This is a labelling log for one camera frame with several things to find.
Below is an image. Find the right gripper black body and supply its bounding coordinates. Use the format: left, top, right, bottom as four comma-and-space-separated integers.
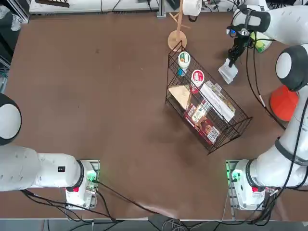
233, 36, 251, 51

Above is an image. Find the white paper tissue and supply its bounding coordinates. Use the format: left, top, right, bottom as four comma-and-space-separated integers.
218, 59, 239, 85

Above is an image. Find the green tissue pack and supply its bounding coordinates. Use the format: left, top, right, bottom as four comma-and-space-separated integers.
250, 31, 272, 53

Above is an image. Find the orange round bin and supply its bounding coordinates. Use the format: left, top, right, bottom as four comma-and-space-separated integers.
269, 84, 299, 122

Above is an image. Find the red lid white jar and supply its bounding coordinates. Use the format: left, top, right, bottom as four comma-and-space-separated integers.
191, 69, 206, 88

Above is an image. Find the long yellow white box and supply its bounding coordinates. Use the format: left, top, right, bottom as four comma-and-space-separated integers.
200, 81, 236, 123

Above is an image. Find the green lid white jar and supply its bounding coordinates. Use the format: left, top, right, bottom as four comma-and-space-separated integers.
178, 51, 192, 71

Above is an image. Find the wooden mug tree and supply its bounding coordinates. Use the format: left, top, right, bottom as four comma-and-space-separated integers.
167, 0, 191, 52

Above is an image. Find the wrapped triangle sandwich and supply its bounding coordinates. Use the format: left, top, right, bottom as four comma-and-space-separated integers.
167, 84, 193, 109

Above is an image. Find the red white cookie box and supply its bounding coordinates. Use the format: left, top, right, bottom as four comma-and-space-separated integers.
184, 101, 221, 146

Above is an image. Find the black device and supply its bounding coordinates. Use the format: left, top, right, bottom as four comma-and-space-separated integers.
167, 0, 180, 11

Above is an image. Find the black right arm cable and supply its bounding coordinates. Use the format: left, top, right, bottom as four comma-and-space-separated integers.
244, 14, 304, 193

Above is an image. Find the black wire shelf rack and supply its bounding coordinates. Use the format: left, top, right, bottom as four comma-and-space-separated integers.
165, 40, 253, 156

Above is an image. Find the aluminium camera post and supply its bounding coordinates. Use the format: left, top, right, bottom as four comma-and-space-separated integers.
156, 0, 167, 18

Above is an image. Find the black cable across table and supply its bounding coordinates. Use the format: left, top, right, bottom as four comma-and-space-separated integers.
91, 178, 169, 217

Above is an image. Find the aluminium frame profile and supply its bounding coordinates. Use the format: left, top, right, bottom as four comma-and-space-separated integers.
13, 0, 30, 24

